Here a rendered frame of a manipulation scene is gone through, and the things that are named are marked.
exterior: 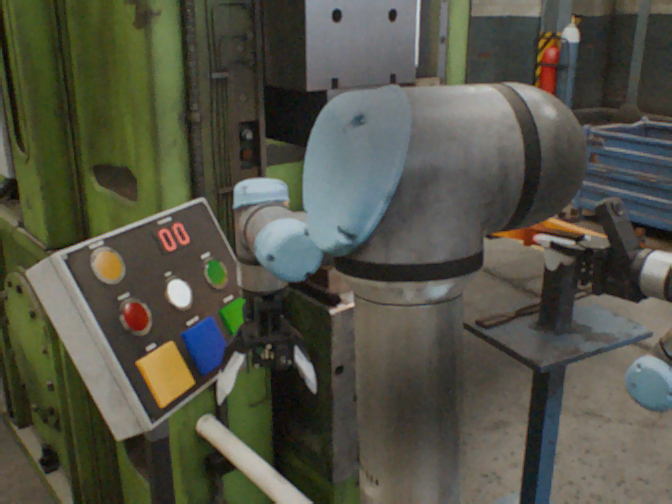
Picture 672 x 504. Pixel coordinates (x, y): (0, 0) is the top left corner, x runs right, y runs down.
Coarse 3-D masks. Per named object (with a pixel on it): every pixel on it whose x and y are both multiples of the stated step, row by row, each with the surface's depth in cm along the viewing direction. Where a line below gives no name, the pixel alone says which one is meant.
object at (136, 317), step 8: (128, 304) 101; (136, 304) 102; (128, 312) 100; (136, 312) 101; (144, 312) 102; (128, 320) 100; (136, 320) 101; (144, 320) 102; (136, 328) 100; (144, 328) 101
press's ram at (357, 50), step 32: (288, 0) 133; (320, 0) 131; (352, 0) 136; (384, 0) 141; (416, 0) 146; (288, 32) 135; (320, 32) 133; (352, 32) 138; (384, 32) 143; (416, 32) 149; (288, 64) 137; (320, 64) 135; (352, 64) 140; (384, 64) 145
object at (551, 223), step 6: (546, 222) 175; (552, 222) 174; (558, 222) 174; (564, 222) 174; (558, 228) 172; (564, 228) 170; (570, 228) 169; (576, 228) 169; (582, 228) 169; (594, 234) 164; (600, 234) 164; (642, 246) 153; (648, 246) 153
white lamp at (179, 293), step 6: (174, 282) 109; (180, 282) 110; (168, 288) 108; (174, 288) 109; (180, 288) 110; (186, 288) 111; (174, 294) 108; (180, 294) 109; (186, 294) 111; (174, 300) 108; (180, 300) 109; (186, 300) 110
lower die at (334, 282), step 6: (318, 270) 153; (324, 270) 151; (330, 270) 151; (312, 276) 155; (318, 276) 153; (324, 276) 152; (330, 276) 151; (336, 276) 152; (318, 282) 154; (324, 282) 152; (330, 282) 151; (336, 282) 153; (342, 282) 154; (330, 288) 152; (336, 288) 153; (342, 288) 154; (348, 288) 155
